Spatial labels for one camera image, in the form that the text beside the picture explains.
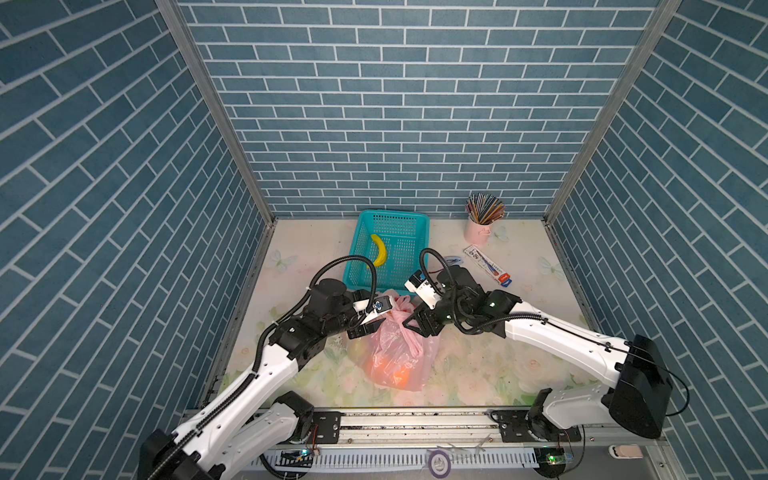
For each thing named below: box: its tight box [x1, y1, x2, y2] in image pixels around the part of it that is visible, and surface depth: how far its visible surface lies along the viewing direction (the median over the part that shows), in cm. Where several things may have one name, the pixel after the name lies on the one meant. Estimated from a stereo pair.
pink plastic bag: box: [358, 290, 441, 391], surface depth 79 cm
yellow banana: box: [370, 234, 387, 267], surface depth 110 cm
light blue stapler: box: [444, 256, 464, 266], surface depth 110 cm
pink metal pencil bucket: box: [464, 218, 494, 246], surface depth 110 cm
